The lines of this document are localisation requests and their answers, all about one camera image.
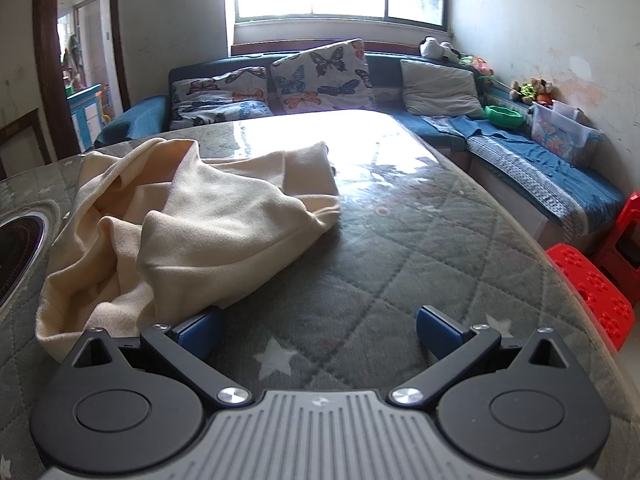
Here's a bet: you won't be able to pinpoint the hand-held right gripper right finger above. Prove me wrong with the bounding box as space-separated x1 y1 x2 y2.
390 305 581 407

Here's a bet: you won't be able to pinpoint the dark wooden cabinet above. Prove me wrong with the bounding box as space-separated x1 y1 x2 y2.
0 107 53 178

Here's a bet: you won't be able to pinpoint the red plastic stool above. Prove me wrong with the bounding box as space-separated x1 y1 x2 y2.
546 243 637 352
592 191 640 306

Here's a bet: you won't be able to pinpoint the orange green toy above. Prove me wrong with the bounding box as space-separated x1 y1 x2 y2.
460 55 493 78

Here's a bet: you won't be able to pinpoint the black round cooktop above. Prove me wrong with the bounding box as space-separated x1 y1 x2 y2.
0 209 51 308

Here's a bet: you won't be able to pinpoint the butterfly print pillow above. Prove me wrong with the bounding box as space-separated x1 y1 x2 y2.
171 66 271 106
170 100 275 131
270 38 376 113

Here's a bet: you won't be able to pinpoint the dark wooden door frame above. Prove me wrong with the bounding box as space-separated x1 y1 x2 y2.
32 0 132 153

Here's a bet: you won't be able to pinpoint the grey patterned sofa cover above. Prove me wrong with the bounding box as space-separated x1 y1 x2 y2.
420 115 601 256

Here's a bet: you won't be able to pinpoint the black white plush toy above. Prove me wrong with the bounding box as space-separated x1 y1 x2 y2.
419 36 463 63

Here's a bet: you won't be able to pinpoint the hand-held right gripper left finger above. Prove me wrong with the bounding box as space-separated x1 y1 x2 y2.
62 305 253 407

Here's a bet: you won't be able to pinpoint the brown plush bear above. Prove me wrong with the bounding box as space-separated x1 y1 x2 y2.
531 77 555 106

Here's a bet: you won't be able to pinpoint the grey pillow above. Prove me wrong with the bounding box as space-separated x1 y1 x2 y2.
400 59 485 120

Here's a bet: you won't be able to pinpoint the blue sofa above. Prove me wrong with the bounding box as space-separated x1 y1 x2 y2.
95 42 628 256

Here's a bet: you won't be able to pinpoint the blue terry sofa towel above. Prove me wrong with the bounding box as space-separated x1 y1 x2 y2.
450 114 628 221

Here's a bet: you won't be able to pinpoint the clear plastic storage box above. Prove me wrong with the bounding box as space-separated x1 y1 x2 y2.
530 99 605 170

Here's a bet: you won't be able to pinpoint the blue box by door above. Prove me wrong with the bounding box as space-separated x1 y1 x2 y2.
66 84 106 153

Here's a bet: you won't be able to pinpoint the cream cloth garment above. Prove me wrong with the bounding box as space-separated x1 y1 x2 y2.
35 137 342 363

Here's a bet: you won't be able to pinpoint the green bowl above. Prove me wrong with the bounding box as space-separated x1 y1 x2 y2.
484 105 525 128

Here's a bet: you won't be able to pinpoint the hanging clothes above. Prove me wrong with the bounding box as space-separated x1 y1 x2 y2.
60 32 85 83

